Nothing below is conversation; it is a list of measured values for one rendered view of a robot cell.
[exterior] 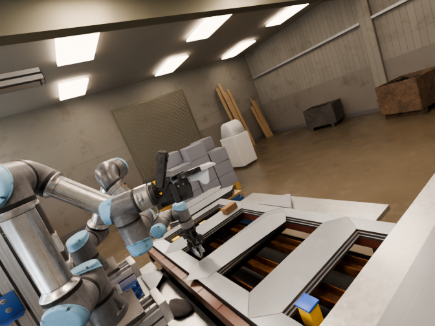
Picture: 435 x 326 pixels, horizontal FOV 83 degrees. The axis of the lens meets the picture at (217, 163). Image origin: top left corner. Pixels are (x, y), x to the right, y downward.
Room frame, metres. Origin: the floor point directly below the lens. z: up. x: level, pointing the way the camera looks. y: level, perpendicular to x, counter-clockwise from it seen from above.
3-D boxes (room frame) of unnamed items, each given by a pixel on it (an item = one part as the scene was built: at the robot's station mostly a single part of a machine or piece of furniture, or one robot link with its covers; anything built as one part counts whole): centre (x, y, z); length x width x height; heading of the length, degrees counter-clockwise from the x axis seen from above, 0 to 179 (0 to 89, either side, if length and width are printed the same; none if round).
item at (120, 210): (0.72, 0.32, 1.43); 0.11 x 0.08 x 0.09; 94
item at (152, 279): (1.59, 0.72, 0.70); 0.39 x 0.12 x 0.04; 31
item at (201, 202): (2.37, 0.32, 0.82); 0.80 x 0.40 x 0.06; 121
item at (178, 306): (1.21, 0.49, 0.70); 0.20 x 0.10 x 0.03; 44
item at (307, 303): (0.73, -0.11, 0.88); 0.06 x 0.06 x 0.02; 31
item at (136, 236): (0.74, 0.32, 1.33); 0.11 x 0.08 x 0.11; 5
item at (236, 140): (6.83, -0.69, 0.65); 0.65 x 0.58 x 1.30; 30
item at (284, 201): (1.87, -0.34, 0.77); 0.45 x 0.20 x 0.04; 31
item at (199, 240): (1.33, 0.29, 1.00); 0.09 x 0.08 x 0.12; 31
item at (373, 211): (1.74, -0.41, 0.74); 1.20 x 0.26 x 0.03; 31
